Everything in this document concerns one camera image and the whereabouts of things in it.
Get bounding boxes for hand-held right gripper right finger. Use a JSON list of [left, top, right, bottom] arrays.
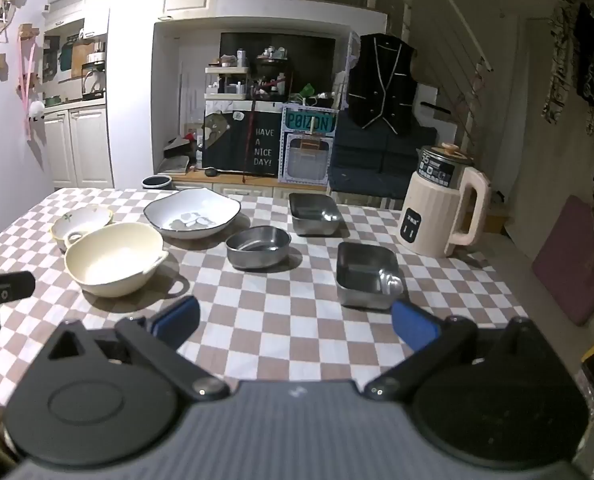
[[364, 300, 540, 403]]

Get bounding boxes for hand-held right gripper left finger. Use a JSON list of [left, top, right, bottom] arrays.
[[47, 295, 230, 403]]

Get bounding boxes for rectangular steel container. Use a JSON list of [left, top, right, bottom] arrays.
[[288, 192, 342, 237], [335, 241, 404, 310]]

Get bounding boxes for cream bowl with handles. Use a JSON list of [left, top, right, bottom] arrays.
[[63, 221, 170, 298]]

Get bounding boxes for white plate with dark rim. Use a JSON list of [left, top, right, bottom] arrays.
[[143, 187, 242, 240]]

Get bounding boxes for small floral bowl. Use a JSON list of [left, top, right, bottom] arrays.
[[51, 205, 114, 253]]

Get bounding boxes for brown white checkered tablecloth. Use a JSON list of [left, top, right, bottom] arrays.
[[0, 187, 548, 408]]

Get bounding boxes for round steel bowl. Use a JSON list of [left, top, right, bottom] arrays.
[[225, 225, 291, 270]]

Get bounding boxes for cream electric kettle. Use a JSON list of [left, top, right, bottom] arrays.
[[396, 143, 492, 258]]

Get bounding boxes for low wooden drawer cabinet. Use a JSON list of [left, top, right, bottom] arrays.
[[177, 167, 332, 200]]

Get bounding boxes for white kitchen cabinet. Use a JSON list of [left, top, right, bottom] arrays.
[[42, 102, 115, 188]]

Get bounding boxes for open dark cardboard box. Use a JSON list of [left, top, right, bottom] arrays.
[[159, 136, 201, 175]]

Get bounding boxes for purple floor cushion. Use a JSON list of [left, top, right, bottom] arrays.
[[532, 195, 594, 326]]

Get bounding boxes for dark blue sofa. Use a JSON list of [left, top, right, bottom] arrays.
[[328, 110, 438, 198]]

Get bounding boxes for black lettered sign board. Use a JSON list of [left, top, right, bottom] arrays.
[[202, 100, 282, 177]]

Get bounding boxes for printed appliance box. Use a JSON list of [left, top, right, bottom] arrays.
[[278, 104, 338, 184]]

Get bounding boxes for white shelf rack with bottles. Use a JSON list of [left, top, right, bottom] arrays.
[[204, 47, 251, 101]]

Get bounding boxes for black vest with white trim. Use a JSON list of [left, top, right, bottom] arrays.
[[346, 33, 418, 135]]

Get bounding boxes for hanging dark clothes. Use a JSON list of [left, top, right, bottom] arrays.
[[542, 0, 594, 136]]

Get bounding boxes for pink wall ribbon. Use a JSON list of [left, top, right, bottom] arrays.
[[17, 35, 46, 142]]

